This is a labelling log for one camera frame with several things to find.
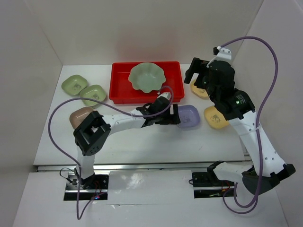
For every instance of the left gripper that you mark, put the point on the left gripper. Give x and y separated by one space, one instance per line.
171 118

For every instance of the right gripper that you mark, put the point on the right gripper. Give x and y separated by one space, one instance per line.
197 65

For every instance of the yellow square plate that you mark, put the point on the yellow square plate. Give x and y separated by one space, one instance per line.
214 118
201 93

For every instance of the purple square plate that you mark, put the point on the purple square plate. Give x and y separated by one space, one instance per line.
189 116

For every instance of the large green scalloped bowl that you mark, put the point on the large green scalloped bowl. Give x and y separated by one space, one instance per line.
147 77

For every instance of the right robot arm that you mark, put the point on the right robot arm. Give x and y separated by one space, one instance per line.
268 169

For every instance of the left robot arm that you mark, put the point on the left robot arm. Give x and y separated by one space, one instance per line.
93 131

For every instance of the red plastic bin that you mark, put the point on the red plastic bin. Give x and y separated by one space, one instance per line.
122 92

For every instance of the near green square plate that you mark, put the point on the near green square plate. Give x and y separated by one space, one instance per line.
95 92

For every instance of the green square plate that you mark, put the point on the green square plate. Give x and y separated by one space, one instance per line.
74 84
95 92

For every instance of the brown square plate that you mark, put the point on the brown square plate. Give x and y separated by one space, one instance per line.
77 117

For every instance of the far green square plate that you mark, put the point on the far green square plate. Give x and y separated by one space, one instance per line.
74 84

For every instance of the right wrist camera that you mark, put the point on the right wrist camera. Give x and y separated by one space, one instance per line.
220 54

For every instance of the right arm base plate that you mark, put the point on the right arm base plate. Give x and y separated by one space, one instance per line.
205 187

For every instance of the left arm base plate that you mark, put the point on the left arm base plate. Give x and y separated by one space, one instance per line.
97 189

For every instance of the front aluminium rail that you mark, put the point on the front aluminium rail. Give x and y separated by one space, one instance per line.
152 166

